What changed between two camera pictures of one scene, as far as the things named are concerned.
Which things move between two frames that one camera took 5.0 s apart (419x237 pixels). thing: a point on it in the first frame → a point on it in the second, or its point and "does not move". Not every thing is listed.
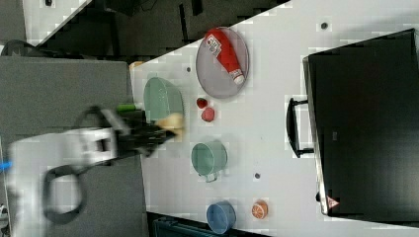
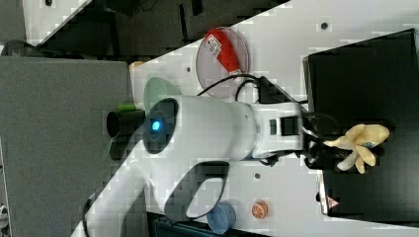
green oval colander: x=161 y=98 does not move
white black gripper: x=133 y=134 → x=279 y=127
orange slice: x=260 y=209 does not move
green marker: x=125 y=108 does not move
